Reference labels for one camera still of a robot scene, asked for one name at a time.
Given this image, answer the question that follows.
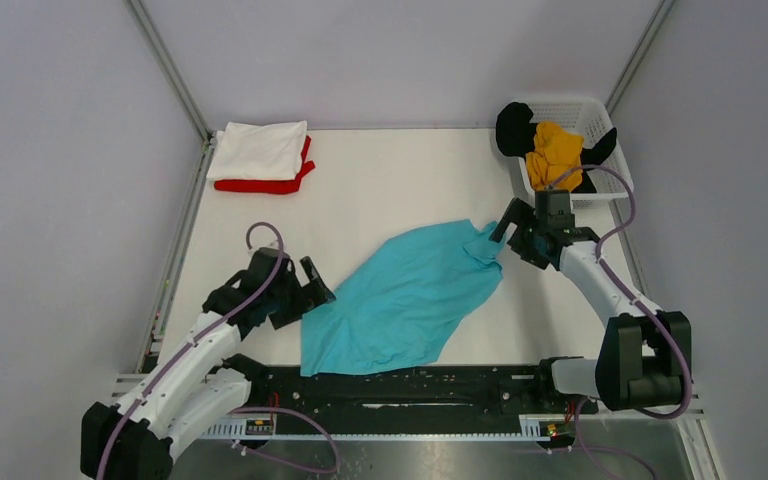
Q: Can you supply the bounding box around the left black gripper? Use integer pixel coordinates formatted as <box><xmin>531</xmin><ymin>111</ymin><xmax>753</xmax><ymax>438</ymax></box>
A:
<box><xmin>266</xmin><ymin>256</ymin><xmax>334</xmax><ymax>328</ymax></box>

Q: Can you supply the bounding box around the cyan t-shirt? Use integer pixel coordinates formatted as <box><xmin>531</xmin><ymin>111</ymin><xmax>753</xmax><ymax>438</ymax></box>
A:
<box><xmin>300</xmin><ymin>219</ymin><xmax>503</xmax><ymax>377</ymax></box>

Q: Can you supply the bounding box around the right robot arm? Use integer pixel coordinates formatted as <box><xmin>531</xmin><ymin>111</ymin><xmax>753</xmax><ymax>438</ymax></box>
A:
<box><xmin>490</xmin><ymin>190</ymin><xmax>692</xmax><ymax>419</ymax></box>

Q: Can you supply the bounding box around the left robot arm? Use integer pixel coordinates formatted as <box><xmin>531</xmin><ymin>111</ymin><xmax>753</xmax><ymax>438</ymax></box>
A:
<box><xmin>80</xmin><ymin>247</ymin><xmax>335</xmax><ymax>479</ymax></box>

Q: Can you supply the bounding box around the yellow t-shirt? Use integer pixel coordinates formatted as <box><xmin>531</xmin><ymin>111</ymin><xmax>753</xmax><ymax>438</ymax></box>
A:
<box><xmin>525</xmin><ymin>122</ymin><xmax>584</xmax><ymax>191</ymax></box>

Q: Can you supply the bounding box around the black t-shirt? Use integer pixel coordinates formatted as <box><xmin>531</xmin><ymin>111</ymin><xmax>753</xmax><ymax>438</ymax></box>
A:
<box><xmin>495</xmin><ymin>102</ymin><xmax>618</xmax><ymax>193</ymax></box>

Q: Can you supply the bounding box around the red folded t-shirt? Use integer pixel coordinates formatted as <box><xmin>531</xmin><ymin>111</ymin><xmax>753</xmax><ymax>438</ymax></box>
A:
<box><xmin>213</xmin><ymin>136</ymin><xmax>316</xmax><ymax>195</ymax></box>

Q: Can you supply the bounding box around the white plastic basket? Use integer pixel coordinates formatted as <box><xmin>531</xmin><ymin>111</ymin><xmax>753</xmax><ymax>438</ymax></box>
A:
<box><xmin>515</xmin><ymin>94</ymin><xmax>628</xmax><ymax>209</ymax></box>

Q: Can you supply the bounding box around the white folded t-shirt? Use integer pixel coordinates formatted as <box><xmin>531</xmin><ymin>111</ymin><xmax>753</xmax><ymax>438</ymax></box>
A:
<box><xmin>206</xmin><ymin>121</ymin><xmax>308</xmax><ymax>181</ymax></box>

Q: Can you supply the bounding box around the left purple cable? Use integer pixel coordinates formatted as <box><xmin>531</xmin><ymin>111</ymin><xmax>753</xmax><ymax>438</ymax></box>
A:
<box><xmin>95</xmin><ymin>222</ymin><xmax>287</xmax><ymax>480</ymax></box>

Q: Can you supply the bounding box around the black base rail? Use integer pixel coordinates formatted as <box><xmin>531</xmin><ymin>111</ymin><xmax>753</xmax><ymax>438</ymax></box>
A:
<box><xmin>244</xmin><ymin>365</ymin><xmax>574</xmax><ymax>434</ymax></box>

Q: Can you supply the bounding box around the white slotted cable duct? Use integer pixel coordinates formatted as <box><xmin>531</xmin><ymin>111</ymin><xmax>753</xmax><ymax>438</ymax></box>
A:
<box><xmin>198</xmin><ymin>415</ymin><xmax>572</xmax><ymax>442</ymax></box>

